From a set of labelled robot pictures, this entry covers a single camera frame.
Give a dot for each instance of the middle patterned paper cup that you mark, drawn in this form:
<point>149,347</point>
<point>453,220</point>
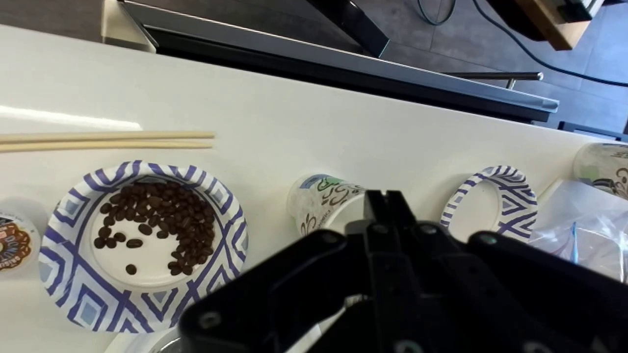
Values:
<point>324,202</point>

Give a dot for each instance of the paper bowl with coffee beans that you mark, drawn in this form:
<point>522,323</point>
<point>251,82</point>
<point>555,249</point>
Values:
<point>127,247</point>

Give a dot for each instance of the near patterned paper cup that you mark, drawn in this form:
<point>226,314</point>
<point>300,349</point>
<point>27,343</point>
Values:
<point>602,165</point>

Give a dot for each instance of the empty blue patterned paper bowl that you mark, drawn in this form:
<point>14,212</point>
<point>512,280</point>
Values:
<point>496,198</point>

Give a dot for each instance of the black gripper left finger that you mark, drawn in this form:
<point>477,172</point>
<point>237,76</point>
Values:
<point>279,300</point>

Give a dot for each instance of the clear zip plastic bag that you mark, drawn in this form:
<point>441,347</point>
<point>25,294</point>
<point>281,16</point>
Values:
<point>583,225</point>

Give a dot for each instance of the white jar lid with knob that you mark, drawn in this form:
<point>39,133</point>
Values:
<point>159,341</point>

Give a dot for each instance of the patterned paper cup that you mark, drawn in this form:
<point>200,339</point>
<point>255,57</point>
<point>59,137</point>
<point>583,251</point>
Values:
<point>324,202</point>
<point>602,165</point>

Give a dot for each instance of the wooden chopsticks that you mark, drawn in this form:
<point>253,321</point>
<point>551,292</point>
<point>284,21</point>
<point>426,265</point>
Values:
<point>133,139</point>

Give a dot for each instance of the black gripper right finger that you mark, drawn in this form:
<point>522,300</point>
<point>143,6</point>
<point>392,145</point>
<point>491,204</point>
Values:
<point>512,298</point>

